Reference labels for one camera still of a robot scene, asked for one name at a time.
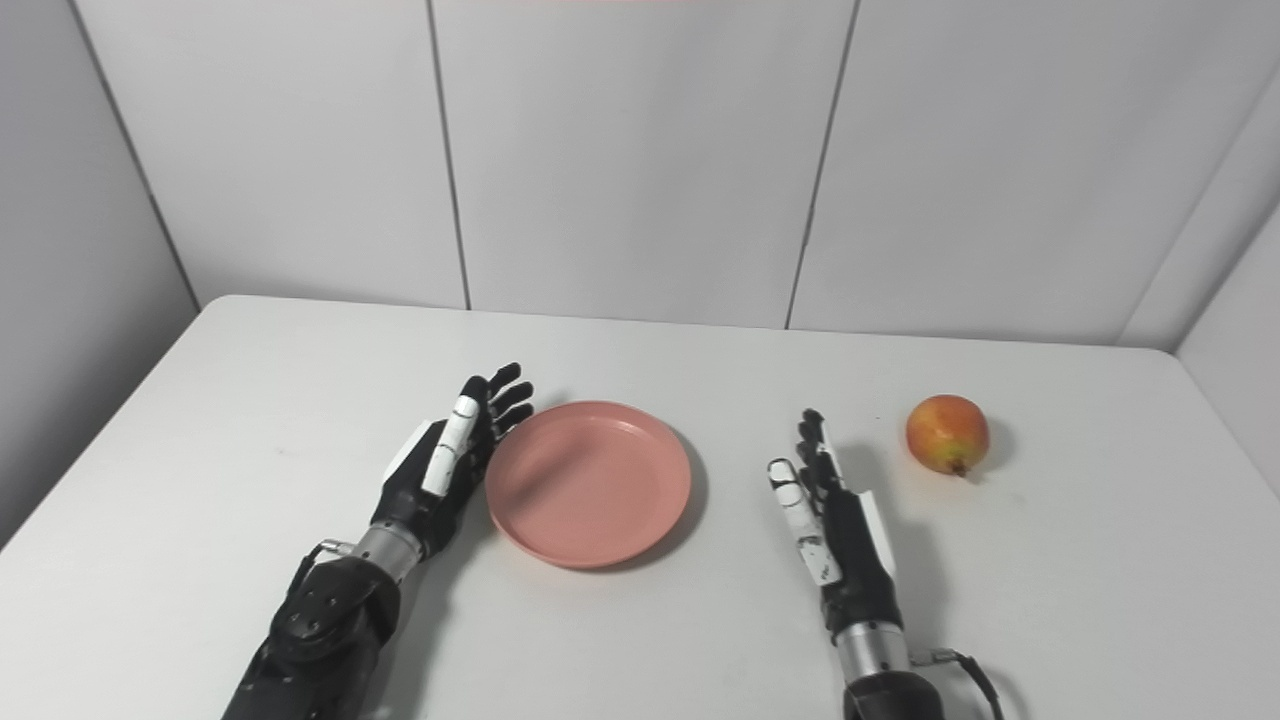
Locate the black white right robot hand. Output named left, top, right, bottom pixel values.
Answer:
left=767, top=408, right=906, bottom=641

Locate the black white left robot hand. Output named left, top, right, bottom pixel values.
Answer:
left=370, top=363, right=535, bottom=563

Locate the red yellow pomegranate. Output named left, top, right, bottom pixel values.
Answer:
left=906, top=394, right=991, bottom=478

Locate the pink round plate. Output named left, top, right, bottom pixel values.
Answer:
left=485, top=401, right=692, bottom=570

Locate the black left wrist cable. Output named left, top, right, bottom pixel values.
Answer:
left=288, top=539, right=357, bottom=603

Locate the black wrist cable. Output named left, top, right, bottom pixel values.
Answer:
left=288, top=539, right=357, bottom=603
left=908, top=649, right=1007, bottom=720

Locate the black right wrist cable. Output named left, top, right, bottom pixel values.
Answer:
left=908, top=649, right=1007, bottom=720

